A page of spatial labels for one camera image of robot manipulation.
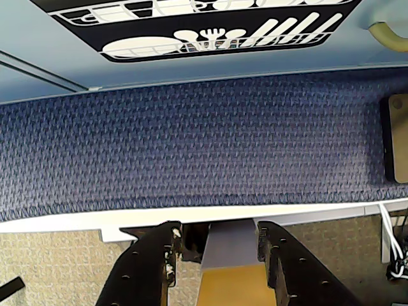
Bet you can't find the black dishwasher print sticker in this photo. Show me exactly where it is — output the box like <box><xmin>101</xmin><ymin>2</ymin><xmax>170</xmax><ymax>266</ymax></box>
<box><xmin>47</xmin><ymin>0</ymin><xmax>363</xmax><ymax>63</ymax></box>

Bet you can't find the light blue toy kitchen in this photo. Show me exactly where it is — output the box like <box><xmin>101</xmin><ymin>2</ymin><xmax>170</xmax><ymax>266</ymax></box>
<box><xmin>0</xmin><ymin>0</ymin><xmax>408</xmax><ymax>105</ymax></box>

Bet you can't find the blue textured floor mat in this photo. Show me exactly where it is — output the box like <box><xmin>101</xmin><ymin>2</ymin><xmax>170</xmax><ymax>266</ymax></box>
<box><xmin>0</xmin><ymin>70</ymin><xmax>408</xmax><ymax>224</ymax></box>

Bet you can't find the beige board with black edge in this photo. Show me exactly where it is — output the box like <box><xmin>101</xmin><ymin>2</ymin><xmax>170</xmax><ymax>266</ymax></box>
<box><xmin>379</xmin><ymin>93</ymin><xmax>408</xmax><ymax>185</ymax></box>

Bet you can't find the black flat bar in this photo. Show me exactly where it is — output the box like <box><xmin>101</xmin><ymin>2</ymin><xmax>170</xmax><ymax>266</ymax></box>
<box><xmin>0</xmin><ymin>276</ymin><xmax>26</xmax><ymax>296</ymax></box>

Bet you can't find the white cable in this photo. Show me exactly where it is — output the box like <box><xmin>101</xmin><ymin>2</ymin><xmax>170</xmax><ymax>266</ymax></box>
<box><xmin>378</xmin><ymin>203</ymin><xmax>406</xmax><ymax>279</ymax></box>

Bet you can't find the gold curved cabinet handle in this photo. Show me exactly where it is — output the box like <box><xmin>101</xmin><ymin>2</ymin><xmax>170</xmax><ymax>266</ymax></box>
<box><xmin>368</xmin><ymin>21</ymin><xmax>408</xmax><ymax>54</ymax></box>

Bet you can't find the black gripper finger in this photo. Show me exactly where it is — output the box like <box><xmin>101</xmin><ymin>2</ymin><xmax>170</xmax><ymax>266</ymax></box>
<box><xmin>95</xmin><ymin>221</ymin><xmax>183</xmax><ymax>306</ymax></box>
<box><xmin>257</xmin><ymin>220</ymin><xmax>361</xmax><ymax>306</ymax></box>

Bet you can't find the gray rectangular post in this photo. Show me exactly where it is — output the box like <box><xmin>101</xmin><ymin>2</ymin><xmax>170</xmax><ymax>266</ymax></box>
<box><xmin>196</xmin><ymin>219</ymin><xmax>272</xmax><ymax>306</ymax></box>

